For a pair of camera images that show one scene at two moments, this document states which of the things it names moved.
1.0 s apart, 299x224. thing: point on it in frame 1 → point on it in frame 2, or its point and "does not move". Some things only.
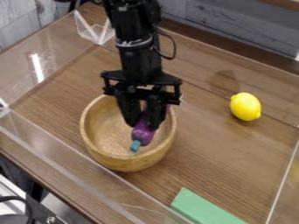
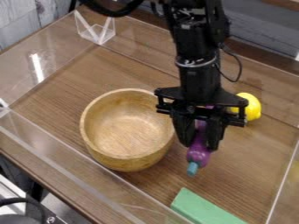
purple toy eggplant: (143, 131) → (200, 153)
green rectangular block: (200, 211) does not move
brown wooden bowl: (107, 137) does not move
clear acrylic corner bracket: (95, 32) does not move
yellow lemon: (245, 106) does not move
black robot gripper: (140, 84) → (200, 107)
